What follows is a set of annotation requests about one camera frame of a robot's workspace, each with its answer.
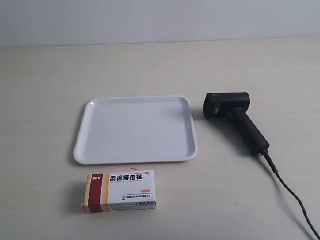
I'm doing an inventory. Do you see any white red medicine box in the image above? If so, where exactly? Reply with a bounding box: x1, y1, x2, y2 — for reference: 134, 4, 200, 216
82, 170, 157, 214

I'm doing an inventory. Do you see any black scanner cable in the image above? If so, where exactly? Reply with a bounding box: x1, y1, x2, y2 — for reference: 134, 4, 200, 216
259, 149, 320, 240

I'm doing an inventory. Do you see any white plastic tray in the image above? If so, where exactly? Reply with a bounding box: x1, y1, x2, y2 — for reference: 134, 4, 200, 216
73, 96, 198, 165

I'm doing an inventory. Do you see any black handheld barcode scanner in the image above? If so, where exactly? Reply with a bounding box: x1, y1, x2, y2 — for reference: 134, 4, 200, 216
203, 92, 270, 156

